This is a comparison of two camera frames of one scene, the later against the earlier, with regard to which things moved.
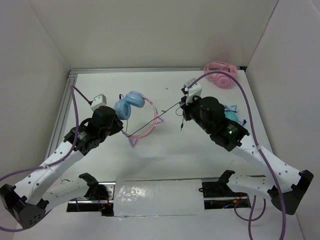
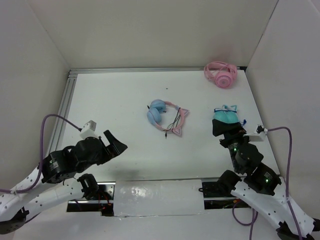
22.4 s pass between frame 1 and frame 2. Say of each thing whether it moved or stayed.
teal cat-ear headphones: stayed
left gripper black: moved
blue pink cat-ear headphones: moved
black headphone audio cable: moved
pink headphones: stayed
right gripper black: moved
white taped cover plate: stayed
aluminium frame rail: stayed
